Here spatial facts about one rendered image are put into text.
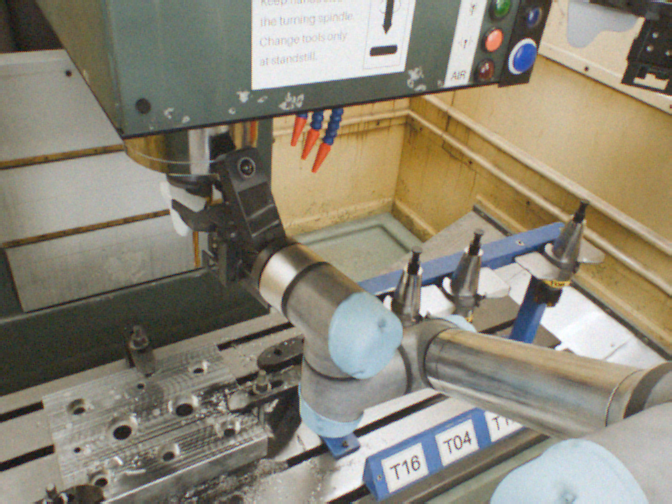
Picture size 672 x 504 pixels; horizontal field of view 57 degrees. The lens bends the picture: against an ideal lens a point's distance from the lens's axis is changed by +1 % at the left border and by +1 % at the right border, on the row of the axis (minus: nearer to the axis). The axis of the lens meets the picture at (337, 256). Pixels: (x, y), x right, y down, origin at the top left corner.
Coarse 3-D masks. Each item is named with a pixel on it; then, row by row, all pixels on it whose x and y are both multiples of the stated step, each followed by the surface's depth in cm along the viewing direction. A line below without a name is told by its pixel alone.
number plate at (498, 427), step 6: (486, 414) 109; (492, 414) 109; (486, 420) 109; (492, 420) 109; (498, 420) 110; (504, 420) 110; (492, 426) 109; (498, 426) 110; (504, 426) 110; (510, 426) 111; (516, 426) 111; (492, 432) 109; (498, 432) 110; (504, 432) 110; (510, 432) 111; (492, 438) 109
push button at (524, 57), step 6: (522, 48) 63; (528, 48) 64; (534, 48) 64; (516, 54) 64; (522, 54) 64; (528, 54) 64; (534, 54) 64; (516, 60) 64; (522, 60) 64; (528, 60) 64; (534, 60) 65; (516, 66) 64; (522, 66) 65; (528, 66) 65
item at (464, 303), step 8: (448, 280) 94; (448, 288) 93; (480, 288) 94; (448, 296) 92; (456, 296) 91; (464, 296) 92; (472, 296) 92; (480, 296) 92; (456, 304) 93; (464, 304) 92; (472, 304) 93; (480, 304) 94; (464, 312) 93
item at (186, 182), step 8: (168, 176) 75; (176, 176) 74; (184, 176) 73; (192, 176) 73; (200, 176) 75; (208, 176) 75; (216, 176) 77; (176, 184) 74; (184, 184) 74; (192, 184) 74; (200, 184) 75
